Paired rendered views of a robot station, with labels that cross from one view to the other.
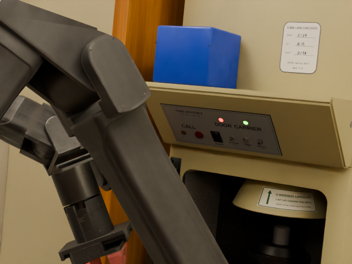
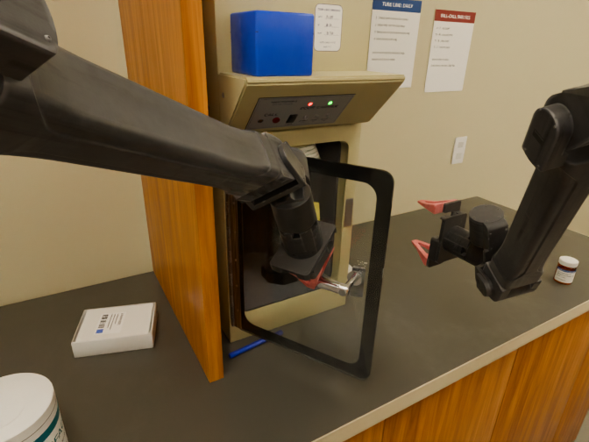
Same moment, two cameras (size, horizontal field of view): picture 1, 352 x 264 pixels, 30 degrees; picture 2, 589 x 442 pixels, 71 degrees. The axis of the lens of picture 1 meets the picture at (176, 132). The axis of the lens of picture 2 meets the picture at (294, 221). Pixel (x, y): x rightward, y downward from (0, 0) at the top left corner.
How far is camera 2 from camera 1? 0.91 m
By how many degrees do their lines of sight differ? 64
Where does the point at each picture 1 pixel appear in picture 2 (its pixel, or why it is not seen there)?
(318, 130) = (379, 99)
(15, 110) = (264, 152)
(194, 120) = (282, 108)
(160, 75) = (266, 68)
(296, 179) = (329, 137)
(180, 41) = (285, 29)
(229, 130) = (309, 110)
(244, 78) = not seen: hidden behind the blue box
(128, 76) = not seen: outside the picture
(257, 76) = not seen: hidden behind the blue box
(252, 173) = (298, 140)
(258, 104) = (354, 87)
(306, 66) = (333, 45)
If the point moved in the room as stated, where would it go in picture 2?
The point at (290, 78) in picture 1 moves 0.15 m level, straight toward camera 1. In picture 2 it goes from (322, 56) to (395, 59)
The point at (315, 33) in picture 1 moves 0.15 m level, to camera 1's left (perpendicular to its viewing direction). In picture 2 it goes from (338, 15) to (301, 8)
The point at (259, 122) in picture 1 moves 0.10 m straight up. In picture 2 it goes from (342, 100) to (345, 39)
